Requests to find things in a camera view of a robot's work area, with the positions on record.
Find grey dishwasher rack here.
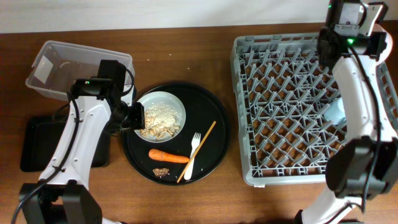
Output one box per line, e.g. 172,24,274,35
229,30,398,187

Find grey plate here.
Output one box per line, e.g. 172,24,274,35
135,91,186,143

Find brown food scrap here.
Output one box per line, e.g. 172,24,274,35
152,168,169,178

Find round black tray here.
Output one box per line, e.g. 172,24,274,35
122,82,231,185

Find black rectangular tray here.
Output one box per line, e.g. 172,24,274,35
20,114,112,172

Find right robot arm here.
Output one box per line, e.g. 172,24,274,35
294,25,397,223

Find orange carrot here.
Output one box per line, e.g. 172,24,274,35
148,149,190,164

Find wooden chopstick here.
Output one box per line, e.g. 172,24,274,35
177,121,216,183

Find clear plastic bin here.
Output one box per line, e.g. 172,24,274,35
25,40,135,101

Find white plastic fork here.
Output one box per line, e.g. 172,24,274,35
183,133,201,180

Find blue cup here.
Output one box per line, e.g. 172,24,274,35
323,98,346,126

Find rice and peanut shells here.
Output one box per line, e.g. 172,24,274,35
139,102,181,141

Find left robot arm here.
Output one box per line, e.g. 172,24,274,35
11,78,144,223

